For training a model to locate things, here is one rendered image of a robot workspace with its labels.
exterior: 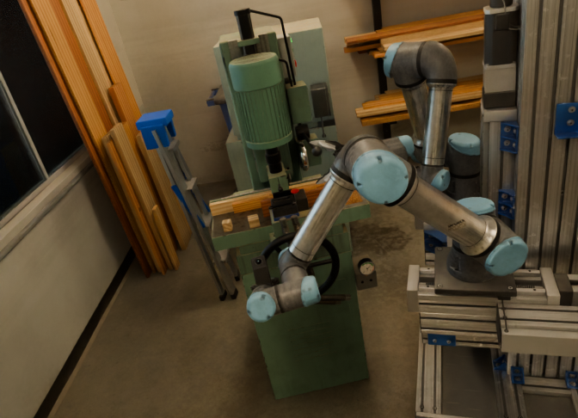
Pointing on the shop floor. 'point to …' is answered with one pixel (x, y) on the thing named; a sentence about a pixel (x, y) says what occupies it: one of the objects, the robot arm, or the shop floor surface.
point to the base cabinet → (315, 337)
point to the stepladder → (165, 128)
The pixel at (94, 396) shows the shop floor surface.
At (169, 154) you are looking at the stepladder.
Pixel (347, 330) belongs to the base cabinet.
